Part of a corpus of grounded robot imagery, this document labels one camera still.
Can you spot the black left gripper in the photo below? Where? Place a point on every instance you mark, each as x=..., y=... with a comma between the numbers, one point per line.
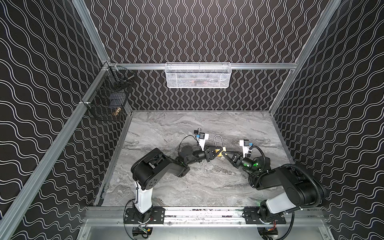
x=207, y=153

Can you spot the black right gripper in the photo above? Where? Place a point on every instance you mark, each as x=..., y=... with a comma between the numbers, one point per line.
x=237, y=160

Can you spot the brass padlock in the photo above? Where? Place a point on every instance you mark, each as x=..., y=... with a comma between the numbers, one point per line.
x=219, y=141

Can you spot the small black padlock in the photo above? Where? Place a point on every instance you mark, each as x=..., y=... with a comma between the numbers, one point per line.
x=197, y=131

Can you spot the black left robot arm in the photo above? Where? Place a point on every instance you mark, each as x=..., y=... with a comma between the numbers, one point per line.
x=148, y=171

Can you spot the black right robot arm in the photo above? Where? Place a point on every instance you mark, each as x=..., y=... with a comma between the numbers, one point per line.
x=301, y=189

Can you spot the aluminium back crossbar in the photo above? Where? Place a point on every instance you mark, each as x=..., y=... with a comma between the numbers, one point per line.
x=233, y=66

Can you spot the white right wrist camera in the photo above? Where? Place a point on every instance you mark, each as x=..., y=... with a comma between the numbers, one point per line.
x=245, y=145

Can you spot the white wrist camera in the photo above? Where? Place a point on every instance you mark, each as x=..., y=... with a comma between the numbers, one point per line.
x=245, y=145
x=202, y=138

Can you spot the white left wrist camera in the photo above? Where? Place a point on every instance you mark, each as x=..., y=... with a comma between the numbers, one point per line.
x=202, y=138

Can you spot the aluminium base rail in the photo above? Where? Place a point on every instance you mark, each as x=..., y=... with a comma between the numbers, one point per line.
x=199, y=217

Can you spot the white mesh wall basket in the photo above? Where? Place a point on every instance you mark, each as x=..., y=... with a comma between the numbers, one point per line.
x=201, y=78

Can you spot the black wire wall basket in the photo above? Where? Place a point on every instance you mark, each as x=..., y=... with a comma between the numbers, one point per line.
x=108, y=102

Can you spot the aluminium right corner post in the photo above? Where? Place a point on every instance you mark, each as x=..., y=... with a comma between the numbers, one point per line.
x=314, y=37

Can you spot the aluminium corner frame post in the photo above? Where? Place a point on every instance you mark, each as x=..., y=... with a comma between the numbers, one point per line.
x=91, y=29

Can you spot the aluminium left side rail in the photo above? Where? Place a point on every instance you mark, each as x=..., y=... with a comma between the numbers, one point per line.
x=20, y=205

